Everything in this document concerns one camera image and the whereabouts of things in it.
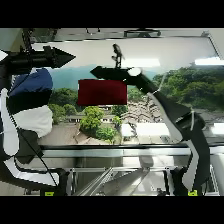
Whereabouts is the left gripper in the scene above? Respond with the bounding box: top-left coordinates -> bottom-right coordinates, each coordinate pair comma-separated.
31,45 -> 58,70

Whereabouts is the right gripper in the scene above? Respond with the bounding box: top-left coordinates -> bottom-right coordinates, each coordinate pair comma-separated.
99,65 -> 132,82

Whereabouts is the blue garment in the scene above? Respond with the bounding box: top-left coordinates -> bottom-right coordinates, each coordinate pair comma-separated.
9,68 -> 54,98

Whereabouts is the white garment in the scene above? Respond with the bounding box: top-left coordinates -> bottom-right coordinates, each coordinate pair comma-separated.
12,105 -> 54,138

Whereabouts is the silver frame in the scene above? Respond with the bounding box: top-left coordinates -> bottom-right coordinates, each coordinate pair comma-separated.
19,147 -> 224,197

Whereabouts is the black garment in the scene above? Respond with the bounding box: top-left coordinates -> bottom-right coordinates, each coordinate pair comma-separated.
5,89 -> 54,116

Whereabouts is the black cable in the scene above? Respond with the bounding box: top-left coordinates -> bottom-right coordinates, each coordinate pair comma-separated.
9,112 -> 59,189

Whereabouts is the red garment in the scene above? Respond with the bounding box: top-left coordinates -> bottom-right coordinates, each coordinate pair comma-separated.
76,78 -> 129,107

